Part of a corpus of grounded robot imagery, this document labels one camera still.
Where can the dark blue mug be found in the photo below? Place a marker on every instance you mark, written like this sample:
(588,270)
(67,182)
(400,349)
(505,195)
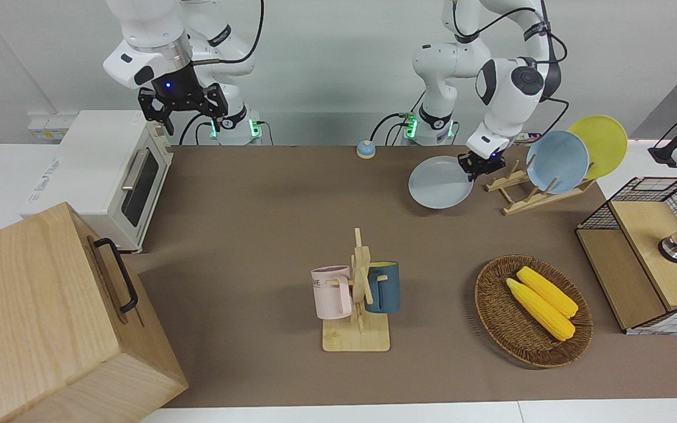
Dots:
(385,288)

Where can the blue service bell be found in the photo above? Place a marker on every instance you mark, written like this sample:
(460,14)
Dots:
(366,150)

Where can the wooden plate rack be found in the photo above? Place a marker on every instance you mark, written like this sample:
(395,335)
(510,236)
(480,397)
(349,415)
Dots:
(535,198)

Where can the gray plate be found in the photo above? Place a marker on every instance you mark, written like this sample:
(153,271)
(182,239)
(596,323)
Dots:
(439,183)

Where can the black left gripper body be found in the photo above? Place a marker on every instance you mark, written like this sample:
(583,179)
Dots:
(488,160)

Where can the yellow plate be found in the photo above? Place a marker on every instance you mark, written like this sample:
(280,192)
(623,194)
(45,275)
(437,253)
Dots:
(606,141)

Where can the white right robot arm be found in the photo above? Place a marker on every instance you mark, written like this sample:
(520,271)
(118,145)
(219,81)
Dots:
(150,35)

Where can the pink mug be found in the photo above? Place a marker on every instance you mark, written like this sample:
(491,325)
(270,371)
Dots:
(329,291)

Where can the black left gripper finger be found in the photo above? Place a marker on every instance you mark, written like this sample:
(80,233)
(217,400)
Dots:
(471,174)
(485,171)

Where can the round wicker basket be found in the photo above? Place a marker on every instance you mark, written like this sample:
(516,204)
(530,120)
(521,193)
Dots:
(497,317)

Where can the light blue plate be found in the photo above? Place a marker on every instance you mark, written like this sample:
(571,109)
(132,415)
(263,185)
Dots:
(557,161)

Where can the white toaster oven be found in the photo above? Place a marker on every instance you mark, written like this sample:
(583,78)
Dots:
(91,170)

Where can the wooden mug tree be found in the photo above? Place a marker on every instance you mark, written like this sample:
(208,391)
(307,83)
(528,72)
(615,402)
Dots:
(357,335)

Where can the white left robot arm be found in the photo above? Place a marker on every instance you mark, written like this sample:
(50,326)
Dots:
(509,94)

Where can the yellow corn cob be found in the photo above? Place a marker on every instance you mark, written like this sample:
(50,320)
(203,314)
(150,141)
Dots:
(541,310)
(547,291)

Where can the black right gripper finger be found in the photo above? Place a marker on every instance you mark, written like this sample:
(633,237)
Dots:
(168,126)
(220,122)

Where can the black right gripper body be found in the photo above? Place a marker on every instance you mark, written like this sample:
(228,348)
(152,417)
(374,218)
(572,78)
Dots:
(177,88)

